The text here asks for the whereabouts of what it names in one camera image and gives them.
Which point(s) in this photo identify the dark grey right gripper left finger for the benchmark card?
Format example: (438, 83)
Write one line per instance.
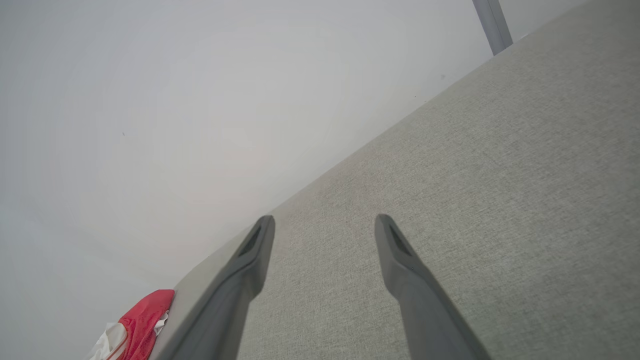
(225, 320)

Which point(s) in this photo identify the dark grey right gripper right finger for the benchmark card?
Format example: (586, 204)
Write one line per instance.
(430, 325)

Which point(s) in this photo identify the red white basketball jersey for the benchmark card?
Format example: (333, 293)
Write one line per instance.
(145, 320)

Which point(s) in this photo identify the grey fabric sofa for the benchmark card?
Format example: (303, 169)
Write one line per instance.
(500, 200)

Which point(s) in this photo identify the grey metal bracket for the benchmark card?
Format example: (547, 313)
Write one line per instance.
(492, 25)

